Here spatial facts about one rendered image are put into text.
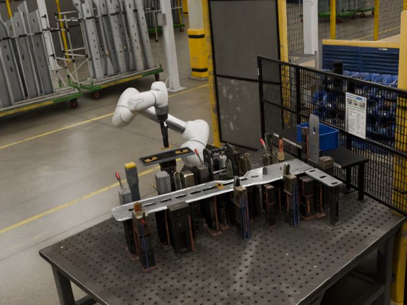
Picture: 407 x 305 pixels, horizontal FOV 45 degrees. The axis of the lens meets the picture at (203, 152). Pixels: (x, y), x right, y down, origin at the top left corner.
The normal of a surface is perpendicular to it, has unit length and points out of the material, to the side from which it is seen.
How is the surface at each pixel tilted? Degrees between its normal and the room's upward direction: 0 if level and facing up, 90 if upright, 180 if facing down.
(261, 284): 0
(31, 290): 0
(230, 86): 89
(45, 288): 0
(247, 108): 90
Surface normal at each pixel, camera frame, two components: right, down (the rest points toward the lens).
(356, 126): -0.91, 0.22
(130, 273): -0.09, -0.93
